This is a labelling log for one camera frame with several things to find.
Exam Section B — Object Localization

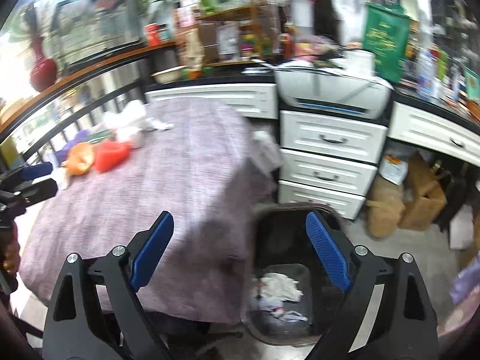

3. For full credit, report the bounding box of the orange peel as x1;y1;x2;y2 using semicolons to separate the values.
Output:
62;142;95;176

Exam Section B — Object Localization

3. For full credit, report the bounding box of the white printed plastic bag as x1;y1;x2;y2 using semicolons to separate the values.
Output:
257;297;308;323

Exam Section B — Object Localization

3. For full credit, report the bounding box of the black trash bin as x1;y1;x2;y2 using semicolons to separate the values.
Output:
241;203;344;346

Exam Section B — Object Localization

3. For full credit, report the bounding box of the person's left hand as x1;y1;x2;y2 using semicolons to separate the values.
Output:
2;222;21;276

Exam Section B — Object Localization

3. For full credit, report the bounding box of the crumpled white tissue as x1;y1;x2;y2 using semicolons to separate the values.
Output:
259;272;304;302

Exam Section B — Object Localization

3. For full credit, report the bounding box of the red ceramic vase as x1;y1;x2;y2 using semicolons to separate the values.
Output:
24;2;58;93

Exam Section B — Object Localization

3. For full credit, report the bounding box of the white drawer cabinet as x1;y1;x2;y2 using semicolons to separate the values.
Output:
278;111;387;220

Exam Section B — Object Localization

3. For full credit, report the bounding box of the brown cardboard box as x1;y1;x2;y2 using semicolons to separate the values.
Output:
398;151;447;231

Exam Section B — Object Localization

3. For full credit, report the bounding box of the white toilet paper roll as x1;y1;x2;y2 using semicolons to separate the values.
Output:
102;100;174;150

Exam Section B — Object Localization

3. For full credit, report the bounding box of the glass tank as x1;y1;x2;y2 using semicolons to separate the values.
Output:
49;0;143;72

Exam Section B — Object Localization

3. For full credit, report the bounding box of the cream plastic bowl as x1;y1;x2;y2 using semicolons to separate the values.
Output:
152;66;185;85

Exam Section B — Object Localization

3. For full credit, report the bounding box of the white printer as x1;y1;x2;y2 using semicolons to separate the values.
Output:
273;60;393;119

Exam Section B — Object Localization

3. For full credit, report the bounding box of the red tin can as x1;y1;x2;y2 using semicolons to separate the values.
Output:
144;23;162;47

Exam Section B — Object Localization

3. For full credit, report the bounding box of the wooden shelf rack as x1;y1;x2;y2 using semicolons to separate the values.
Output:
195;2;264;66

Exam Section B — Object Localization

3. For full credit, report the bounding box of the green tote bag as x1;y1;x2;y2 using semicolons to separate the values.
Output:
362;2;411;84

